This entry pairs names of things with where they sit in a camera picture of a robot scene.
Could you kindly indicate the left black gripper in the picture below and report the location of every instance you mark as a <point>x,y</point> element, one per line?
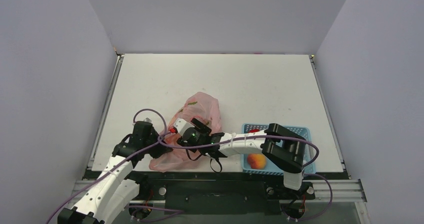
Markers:
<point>162,150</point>

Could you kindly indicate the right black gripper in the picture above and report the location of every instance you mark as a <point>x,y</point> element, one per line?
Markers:
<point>201,125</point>

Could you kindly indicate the orange fake fruit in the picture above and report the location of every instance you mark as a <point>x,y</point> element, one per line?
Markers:
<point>257,161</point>

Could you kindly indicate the red fake fruit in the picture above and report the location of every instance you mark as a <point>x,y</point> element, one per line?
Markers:
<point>254,131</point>

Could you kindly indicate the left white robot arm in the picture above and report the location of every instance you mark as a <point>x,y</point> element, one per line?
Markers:
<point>108,195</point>

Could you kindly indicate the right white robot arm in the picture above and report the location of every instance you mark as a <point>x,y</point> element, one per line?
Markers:
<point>236,144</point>

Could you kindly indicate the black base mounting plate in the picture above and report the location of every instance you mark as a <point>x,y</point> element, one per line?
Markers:
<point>221,194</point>

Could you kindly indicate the blue plastic basket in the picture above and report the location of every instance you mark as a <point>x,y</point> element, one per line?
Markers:
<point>287,150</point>

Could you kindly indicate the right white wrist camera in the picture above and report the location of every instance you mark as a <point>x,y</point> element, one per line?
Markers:
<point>179,126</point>

